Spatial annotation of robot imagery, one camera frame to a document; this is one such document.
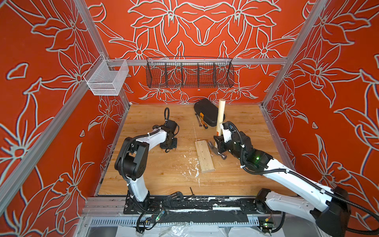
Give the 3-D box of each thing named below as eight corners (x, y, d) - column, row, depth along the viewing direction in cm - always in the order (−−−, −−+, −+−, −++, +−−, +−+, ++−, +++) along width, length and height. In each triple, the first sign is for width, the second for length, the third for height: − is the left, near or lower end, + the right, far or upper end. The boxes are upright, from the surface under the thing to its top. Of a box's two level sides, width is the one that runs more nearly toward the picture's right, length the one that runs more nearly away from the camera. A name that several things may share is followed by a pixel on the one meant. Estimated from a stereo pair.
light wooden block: (201, 173, 85) (202, 171, 82) (195, 143, 98) (195, 140, 95) (214, 171, 86) (215, 169, 83) (206, 142, 99) (207, 139, 96)
